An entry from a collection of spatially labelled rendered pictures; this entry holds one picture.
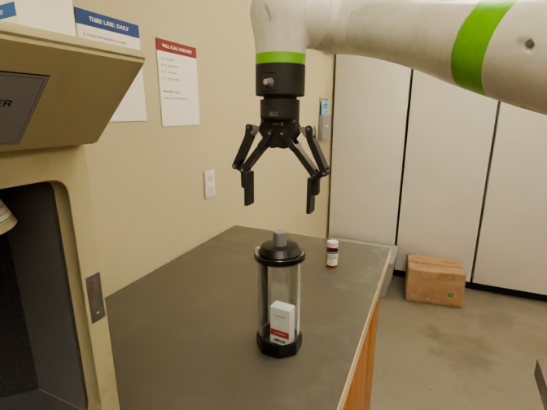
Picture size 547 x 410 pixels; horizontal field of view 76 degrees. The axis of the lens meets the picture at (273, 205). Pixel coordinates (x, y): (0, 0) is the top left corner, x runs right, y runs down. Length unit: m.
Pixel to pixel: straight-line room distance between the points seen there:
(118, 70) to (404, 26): 0.39
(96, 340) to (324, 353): 0.47
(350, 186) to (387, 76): 0.96
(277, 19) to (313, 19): 0.07
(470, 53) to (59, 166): 0.50
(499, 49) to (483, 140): 2.65
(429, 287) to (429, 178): 0.87
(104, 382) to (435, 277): 2.63
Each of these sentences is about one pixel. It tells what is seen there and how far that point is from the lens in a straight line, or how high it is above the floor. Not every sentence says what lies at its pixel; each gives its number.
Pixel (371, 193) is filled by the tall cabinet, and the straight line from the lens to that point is 3.21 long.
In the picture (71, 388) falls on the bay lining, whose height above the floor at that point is 1.05.
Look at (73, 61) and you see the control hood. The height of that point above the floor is 1.49.
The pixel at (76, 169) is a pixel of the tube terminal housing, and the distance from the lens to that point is 0.50.
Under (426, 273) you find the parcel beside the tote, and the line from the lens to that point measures 2.98.
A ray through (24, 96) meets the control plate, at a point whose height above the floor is 1.46.
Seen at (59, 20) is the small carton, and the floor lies 1.53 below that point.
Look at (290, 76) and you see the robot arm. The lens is 0.65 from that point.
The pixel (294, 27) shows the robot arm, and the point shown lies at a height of 1.59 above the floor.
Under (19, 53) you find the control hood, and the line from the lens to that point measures 0.35.
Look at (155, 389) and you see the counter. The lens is 0.78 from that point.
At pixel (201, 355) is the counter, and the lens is 0.84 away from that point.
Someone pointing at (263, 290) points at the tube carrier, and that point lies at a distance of 0.75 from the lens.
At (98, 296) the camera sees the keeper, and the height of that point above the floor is 1.20.
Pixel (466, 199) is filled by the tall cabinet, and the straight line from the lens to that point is 3.19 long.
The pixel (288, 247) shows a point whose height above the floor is 1.18.
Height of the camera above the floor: 1.45
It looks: 15 degrees down
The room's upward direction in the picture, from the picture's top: straight up
